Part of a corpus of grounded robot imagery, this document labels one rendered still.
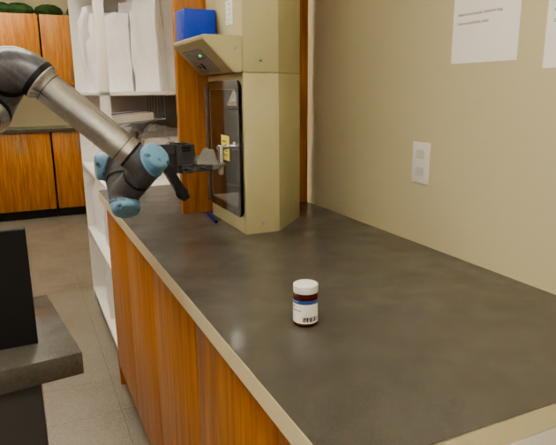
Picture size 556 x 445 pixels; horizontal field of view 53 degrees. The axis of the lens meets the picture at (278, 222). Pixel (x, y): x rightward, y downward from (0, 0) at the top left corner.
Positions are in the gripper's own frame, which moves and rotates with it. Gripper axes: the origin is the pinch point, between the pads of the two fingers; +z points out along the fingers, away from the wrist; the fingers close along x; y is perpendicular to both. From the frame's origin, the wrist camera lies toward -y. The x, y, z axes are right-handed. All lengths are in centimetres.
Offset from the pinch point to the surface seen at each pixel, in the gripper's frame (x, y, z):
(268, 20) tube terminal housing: -5.3, 40.7, 13.8
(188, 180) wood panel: 31.7, -8.7, -1.1
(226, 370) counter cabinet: -62, -31, -21
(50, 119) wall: 551, -10, -18
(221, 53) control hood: -5.3, 31.6, -0.3
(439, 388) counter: -99, -20, -1
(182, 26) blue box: 16.5, 40.7, -5.1
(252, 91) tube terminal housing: -5.3, 21.5, 8.6
